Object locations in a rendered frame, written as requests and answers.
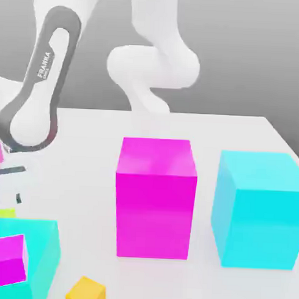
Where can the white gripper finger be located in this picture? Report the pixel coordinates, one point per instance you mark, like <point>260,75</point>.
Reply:
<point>18,198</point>

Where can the large cyan box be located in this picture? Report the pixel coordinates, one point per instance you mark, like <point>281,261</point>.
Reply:
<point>259,218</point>

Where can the large turquoise box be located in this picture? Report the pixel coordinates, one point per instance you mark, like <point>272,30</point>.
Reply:
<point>44,252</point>

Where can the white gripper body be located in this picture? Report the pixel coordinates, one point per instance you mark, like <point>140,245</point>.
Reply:
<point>9,170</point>

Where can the small magenta cube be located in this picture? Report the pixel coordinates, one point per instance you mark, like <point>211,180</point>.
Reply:
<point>7,263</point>

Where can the large magenta box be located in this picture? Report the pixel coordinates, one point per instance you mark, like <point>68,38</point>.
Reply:
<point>154,201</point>

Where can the small yellow cube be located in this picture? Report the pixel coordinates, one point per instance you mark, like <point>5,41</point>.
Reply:
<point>84,292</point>

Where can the small lime cube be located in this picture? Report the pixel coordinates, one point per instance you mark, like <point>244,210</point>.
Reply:
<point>6,213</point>

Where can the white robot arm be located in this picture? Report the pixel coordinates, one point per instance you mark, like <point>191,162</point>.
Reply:
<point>165,64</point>

